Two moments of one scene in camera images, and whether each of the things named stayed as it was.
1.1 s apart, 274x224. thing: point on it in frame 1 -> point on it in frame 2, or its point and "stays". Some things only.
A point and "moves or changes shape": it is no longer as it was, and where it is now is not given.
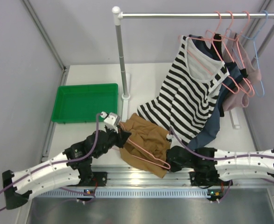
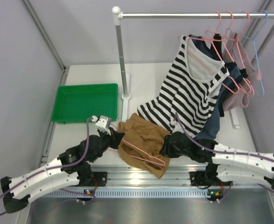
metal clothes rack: (117, 17) stays
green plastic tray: (80, 103) stays
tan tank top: (147, 147) stays
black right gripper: (173, 168) -> (166, 150)
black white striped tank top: (186, 99) stays
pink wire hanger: (145, 161) moves or changes shape
